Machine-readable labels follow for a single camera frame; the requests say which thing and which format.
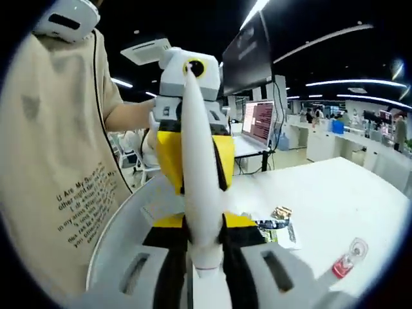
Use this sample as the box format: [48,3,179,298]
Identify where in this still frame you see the long plain white skincare tube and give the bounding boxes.
[180,62,227,280]

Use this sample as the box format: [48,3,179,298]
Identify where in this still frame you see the black device cable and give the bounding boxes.
[92,28,133,194]

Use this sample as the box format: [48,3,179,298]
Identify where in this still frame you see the white office chair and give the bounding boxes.
[109,130,162,186]

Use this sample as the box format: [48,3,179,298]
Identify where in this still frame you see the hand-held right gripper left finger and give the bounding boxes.
[86,212,194,309]

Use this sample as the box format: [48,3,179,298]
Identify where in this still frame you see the white side desk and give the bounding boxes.
[233,135,279,174]

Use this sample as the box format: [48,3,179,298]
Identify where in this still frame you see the gold foil wrapper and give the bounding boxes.
[270,205,294,221]

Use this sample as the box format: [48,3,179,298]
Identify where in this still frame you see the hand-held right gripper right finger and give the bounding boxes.
[221,211,330,309]

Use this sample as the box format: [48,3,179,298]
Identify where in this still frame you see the black green skincare sachet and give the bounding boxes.
[254,218,292,242]

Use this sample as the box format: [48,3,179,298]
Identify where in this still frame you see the small clear red skincare bottle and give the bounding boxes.
[331,237,370,278]

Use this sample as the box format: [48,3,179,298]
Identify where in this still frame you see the blue water jug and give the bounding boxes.
[277,131,290,152]

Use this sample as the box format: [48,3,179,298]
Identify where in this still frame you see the white worn device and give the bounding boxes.
[32,0,100,43]

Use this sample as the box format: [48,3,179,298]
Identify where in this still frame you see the long white counter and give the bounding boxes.
[286,114,412,191]

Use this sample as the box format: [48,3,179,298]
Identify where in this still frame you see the computer monitor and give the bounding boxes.
[241,100,277,149]

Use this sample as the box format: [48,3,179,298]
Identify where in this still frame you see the ceiling air conditioner unit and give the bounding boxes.
[120,37,171,65]

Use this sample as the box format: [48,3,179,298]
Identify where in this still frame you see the hanging black screen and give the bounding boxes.
[221,11,275,97]

